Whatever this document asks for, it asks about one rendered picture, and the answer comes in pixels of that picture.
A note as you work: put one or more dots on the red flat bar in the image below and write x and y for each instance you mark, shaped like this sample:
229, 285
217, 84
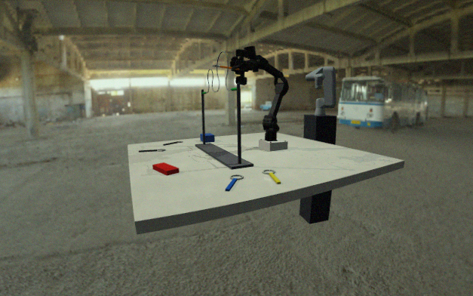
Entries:
165, 168

